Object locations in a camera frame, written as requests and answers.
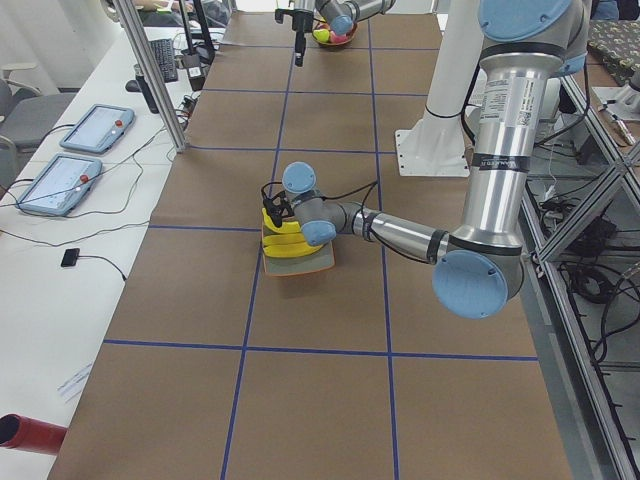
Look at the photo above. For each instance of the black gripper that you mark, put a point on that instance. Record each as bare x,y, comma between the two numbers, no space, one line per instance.
288,213
300,26

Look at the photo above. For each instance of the yellow banana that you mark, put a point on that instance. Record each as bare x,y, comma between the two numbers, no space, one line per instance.
287,227
289,251
283,239

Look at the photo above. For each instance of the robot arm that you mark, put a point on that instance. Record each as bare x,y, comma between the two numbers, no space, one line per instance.
341,16
480,121

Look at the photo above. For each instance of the brown wicker basket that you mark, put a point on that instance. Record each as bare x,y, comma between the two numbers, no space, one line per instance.
325,36

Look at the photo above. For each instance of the grey square plate orange rim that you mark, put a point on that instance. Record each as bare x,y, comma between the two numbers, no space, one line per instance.
321,260

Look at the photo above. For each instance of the black keyboard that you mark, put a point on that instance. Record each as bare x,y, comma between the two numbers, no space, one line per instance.
163,52

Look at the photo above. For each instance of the black bottle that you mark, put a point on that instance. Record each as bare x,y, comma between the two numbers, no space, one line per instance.
145,89

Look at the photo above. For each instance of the upper teach pendant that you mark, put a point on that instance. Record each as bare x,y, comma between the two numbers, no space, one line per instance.
99,129

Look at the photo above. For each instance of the teach pendant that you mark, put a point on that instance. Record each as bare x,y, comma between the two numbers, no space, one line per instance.
61,185
99,129

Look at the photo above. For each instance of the small black device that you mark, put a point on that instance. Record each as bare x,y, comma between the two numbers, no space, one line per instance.
70,257

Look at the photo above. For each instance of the lower teach pendant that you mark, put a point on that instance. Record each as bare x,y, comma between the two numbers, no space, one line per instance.
61,185

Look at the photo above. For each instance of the red tube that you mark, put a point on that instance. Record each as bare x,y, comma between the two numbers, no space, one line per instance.
31,435

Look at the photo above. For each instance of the aluminium frame post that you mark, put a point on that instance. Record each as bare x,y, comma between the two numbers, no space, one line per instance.
135,32

